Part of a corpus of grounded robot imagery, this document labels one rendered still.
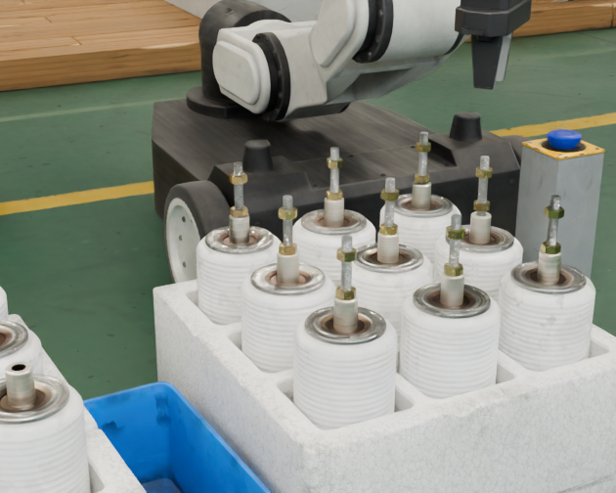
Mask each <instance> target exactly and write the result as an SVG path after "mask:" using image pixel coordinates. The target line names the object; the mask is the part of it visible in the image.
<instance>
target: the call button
mask: <svg viewBox="0 0 616 493"><path fill-rule="evenodd" d="M581 137H582V135H581V134H580V133H578V132H576V131H573V130H568V129H555V130H552V131H550V132H548V136H547V140H548V141H549V142H550V145H551V146H552V147H554V148H558V149H574V148H576V147H577V144H579V143H580V142H581Z"/></svg>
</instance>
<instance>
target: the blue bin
mask: <svg viewBox="0 0 616 493"><path fill-rule="evenodd" d="M83 405H84V407H85V408H86V409H87V411H88V412H89V414H90V415H91V416H92V418H93V419H94V420H95V422H96V424H97V427H98V429H100V430H101V431H102V432H103V433H104V434H105V436H106V437H107V439H108V440H109V441H110V443H111V444H112V446H113V447H114V449H115V450H116V451H117V453H118V454H119V456H120V457H121V458H122V460H123V461H124V463H125V464H126V466H127V467H128V468H129V469H130V470H131V471H132V473H133V474H134V475H135V477H136V478H137V480H138V481H139V482H140V484H141V485H142V486H143V488H144V489H145V491H146V492H147V493H272V492H271V491H270V490H269V489H268V488H267V487H266V486H265V485H264V484H263V483H262V481H261V480H260V479H259V478H258V477H257V476H256V475H255V474H254V473H253V472H252V470H251V469H250V468H249V467H248V466H247V465H246V464H245V463H244V462H243V461H242V459H241V458H240V457H239V456H238V455H237V454H236V453H235V452H234V451H233V449H232V448H231V447H230V446H229V445H228V444H227V443H226V442H225V441H224V439H223V438H222V437H221V436H220V435H219V434H218V433H217V432H216V431H215V430H214V428H213V427H212V426H211V425H210V424H209V423H208V422H207V421H206V420H205V419H204V417H203V416H202V415H201V414H200V413H199V412H198V411H197V410H196V409H195V407H194V406H193V405H192V404H191V403H190V402H189V401H188V400H187V399H186V398H185V396H184V395H183V394H182V393H181V392H180V391H179V390H178V389H177V388H176V386H175V385H173V384H172V383H170V382H167V381H158V382H153V383H149V384H145V385H141V386H137V387H133V388H130V389H126V390H122V391H118V392H115V393H111V394H107V395H103V396H99V397H95V398H91V399H87V400H84V401H83Z"/></svg>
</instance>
